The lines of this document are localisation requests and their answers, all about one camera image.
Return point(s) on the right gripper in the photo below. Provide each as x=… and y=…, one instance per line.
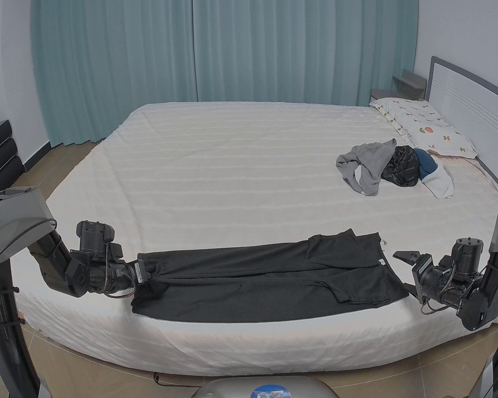
x=433, y=286

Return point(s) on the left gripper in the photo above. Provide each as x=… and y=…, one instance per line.
x=139, y=272

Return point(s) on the black T-shirt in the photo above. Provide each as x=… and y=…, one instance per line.
x=253, y=280

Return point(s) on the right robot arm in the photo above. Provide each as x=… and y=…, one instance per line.
x=485, y=297

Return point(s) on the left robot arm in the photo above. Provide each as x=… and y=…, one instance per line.
x=54, y=259

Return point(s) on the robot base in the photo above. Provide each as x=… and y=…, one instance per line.
x=232, y=388

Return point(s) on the bed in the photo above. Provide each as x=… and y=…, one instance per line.
x=232, y=160

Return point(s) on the white garment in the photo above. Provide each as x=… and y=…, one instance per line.
x=440, y=183

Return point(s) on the black shiny garment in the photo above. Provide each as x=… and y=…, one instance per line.
x=402, y=167

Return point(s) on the dark blue garment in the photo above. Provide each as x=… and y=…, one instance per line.
x=424, y=162

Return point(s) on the grey garment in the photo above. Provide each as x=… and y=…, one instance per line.
x=367, y=160

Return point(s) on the white printed pillow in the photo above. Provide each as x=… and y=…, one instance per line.
x=425, y=127

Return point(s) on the black chest of drawers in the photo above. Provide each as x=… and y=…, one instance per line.
x=0, y=156

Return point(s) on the grey bedside table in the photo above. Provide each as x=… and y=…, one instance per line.
x=408, y=83

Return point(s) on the blue-green curtain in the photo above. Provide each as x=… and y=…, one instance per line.
x=116, y=56
x=303, y=35

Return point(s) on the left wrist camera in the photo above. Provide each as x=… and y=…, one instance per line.
x=115, y=251

